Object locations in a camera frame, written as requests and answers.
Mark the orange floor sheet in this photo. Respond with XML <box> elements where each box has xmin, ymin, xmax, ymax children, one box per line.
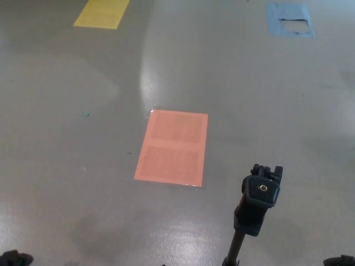
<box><xmin>134</xmin><ymin>109</ymin><xmax>209</xmax><ymax>188</ymax></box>

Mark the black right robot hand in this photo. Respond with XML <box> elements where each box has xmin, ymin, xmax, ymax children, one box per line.
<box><xmin>323</xmin><ymin>254</ymin><xmax>355</xmax><ymax>266</ymax></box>

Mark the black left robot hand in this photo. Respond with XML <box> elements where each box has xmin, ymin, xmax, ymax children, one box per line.
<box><xmin>0</xmin><ymin>249</ymin><xmax>34</xmax><ymax>266</ymax></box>

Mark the torn blue floor sheet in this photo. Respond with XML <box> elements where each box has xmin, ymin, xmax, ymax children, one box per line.
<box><xmin>266</xmin><ymin>2</ymin><xmax>316</xmax><ymax>39</ymax></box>

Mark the yellow floor sheet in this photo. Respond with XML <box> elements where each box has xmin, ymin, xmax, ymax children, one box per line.
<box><xmin>73</xmin><ymin>0</ymin><xmax>131</xmax><ymax>29</ymax></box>

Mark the black phone stand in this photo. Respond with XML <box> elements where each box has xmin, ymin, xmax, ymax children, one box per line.
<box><xmin>221</xmin><ymin>163</ymin><xmax>284</xmax><ymax>266</ymax></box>

